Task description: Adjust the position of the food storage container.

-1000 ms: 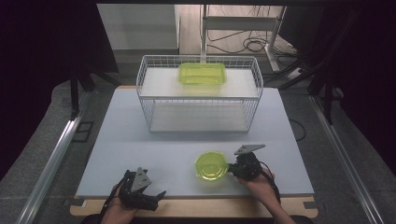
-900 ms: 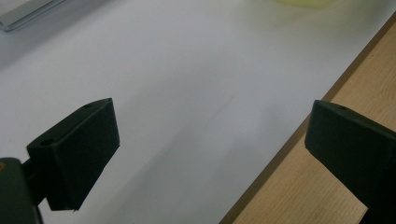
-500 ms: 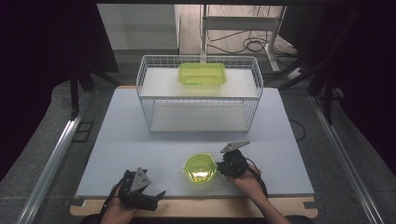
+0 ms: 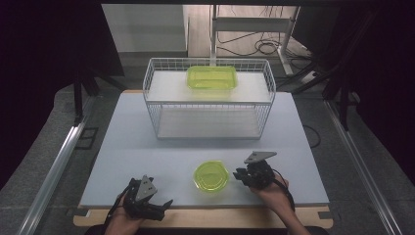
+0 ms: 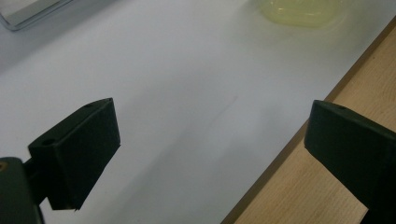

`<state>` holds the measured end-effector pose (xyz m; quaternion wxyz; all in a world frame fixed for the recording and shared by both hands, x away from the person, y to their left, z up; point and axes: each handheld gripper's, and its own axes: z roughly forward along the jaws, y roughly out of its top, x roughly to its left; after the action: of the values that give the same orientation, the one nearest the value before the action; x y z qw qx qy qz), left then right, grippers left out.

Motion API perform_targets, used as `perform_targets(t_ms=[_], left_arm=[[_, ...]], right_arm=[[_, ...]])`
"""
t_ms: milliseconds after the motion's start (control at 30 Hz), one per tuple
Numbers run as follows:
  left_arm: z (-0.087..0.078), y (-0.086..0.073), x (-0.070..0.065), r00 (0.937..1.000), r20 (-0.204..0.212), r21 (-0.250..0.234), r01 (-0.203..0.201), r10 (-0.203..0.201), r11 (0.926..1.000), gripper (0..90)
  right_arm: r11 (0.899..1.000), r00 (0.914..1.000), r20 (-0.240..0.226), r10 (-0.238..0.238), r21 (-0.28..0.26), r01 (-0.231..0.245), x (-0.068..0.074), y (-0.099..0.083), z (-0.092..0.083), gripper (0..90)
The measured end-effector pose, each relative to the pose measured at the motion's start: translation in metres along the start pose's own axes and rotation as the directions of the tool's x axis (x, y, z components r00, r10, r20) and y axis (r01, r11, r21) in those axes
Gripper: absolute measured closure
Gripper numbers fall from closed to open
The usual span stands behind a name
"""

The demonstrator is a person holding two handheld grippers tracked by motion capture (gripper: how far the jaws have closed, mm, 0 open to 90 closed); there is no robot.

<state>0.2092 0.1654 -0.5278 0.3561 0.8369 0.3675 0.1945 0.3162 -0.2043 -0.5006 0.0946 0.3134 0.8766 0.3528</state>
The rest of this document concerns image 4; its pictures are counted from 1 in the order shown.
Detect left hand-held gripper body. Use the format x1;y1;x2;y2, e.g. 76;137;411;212
122;174;165;222

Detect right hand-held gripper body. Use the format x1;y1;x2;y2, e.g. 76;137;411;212
243;151;278;190

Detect round green plastic bowl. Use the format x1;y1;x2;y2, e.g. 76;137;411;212
192;159;231;193

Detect rectangular green plastic tray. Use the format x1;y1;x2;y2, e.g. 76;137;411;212
186;65;239;91

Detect white wire rack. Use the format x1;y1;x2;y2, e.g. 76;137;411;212
142;57;277;141

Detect person's right hand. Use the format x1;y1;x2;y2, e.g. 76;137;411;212
250;172;294;214

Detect person's left hand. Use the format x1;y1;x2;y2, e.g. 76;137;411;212
103;195;145;235

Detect black tripod stand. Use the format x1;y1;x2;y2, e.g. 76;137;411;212
277;6;381;132
72;63;129;127

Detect dark curtain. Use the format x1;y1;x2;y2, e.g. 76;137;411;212
292;0;415;188
0;0;125;191

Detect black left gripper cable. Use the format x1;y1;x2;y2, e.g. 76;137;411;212
104;185;132;227

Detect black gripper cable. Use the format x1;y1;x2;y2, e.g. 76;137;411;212
104;185;132;227
270;168;297;213

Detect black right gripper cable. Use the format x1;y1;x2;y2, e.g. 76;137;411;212
270;168;297;213

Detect black floor bracket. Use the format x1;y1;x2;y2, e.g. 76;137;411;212
74;126;100;152

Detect black looped floor cable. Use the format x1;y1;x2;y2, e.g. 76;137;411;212
301;123;323;150

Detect aluminium rail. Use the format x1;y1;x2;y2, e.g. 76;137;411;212
16;97;96;235
324;99;404;235

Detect black floor cables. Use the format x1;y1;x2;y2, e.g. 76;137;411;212
216;6;311;61

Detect white desk frame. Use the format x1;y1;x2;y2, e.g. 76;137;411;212
208;4;301;77

